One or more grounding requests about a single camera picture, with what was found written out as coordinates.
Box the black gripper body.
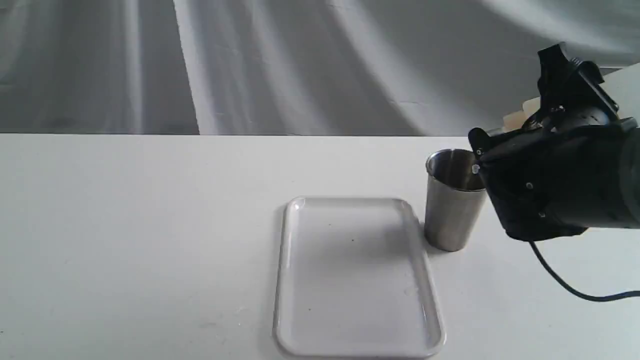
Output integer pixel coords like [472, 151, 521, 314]
[476, 42, 640, 242]

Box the translucent plastic squeeze bottle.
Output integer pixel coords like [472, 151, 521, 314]
[487, 62, 640, 137]

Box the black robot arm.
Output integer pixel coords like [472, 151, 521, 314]
[468, 43, 640, 242]

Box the stainless steel cup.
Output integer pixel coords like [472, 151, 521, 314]
[423, 148, 486, 252]

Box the grey fabric backdrop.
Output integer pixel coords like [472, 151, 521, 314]
[0, 0, 639, 136]

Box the white plastic tray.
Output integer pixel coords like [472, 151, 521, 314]
[273, 196, 447, 360]

